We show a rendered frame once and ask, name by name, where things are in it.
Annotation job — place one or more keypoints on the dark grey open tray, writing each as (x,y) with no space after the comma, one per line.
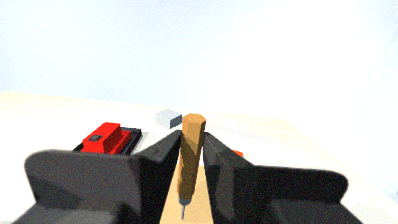
(136,134)

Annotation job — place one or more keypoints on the pale yellow floor panel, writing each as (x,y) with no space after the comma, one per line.
(197,212)

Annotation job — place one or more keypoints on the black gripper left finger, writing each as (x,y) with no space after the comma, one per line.
(141,180)

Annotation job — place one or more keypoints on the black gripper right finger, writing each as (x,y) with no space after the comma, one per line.
(236,187)

